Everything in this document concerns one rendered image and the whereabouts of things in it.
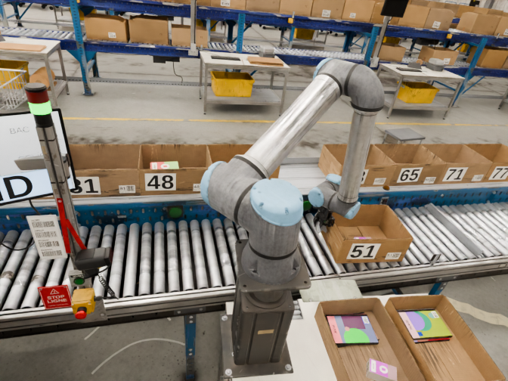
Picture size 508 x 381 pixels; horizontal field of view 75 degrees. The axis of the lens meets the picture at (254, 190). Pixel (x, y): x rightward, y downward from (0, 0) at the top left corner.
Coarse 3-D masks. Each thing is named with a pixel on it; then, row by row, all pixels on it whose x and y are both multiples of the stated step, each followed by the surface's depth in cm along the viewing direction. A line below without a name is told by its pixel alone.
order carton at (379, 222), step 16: (368, 208) 195; (384, 208) 197; (336, 224) 198; (352, 224) 200; (368, 224) 202; (384, 224) 199; (400, 224) 184; (336, 240) 173; (352, 240) 167; (368, 240) 168; (384, 240) 170; (400, 240) 172; (336, 256) 173; (384, 256) 177; (400, 256) 179
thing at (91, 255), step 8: (96, 248) 120; (104, 248) 120; (80, 256) 116; (88, 256) 116; (96, 256) 116; (104, 256) 117; (112, 256) 121; (80, 264) 115; (88, 264) 116; (96, 264) 117; (104, 264) 118; (88, 272) 120; (96, 272) 121
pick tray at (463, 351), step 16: (400, 304) 151; (416, 304) 153; (432, 304) 155; (448, 304) 149; (400, 320) 138; (448, 320) 149; (464, 336) 140; (416, 352) 128; (432, 352) 137; (448, 352) 138; (464, 352) 139; (480, 352) 132; (432, 368) 131; (448, 368) 132; (464, 368) 133; (480, 368) 132; (496, 368) 125
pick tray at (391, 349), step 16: (320, 304) 140; (336, 304) 144; (352, 304) 146; (368, 304) 148; (320, 320) 139; (384, 320) 142; (384, 336) 141; (400, 336) 131; (336, 352) 124; (352, 352) 133; (368, 352) 134; (384, 352) 135; (400, 352) 131; (336, 368) 124; (352, 368) 128; (400, 368) 130; (416, 368) 122
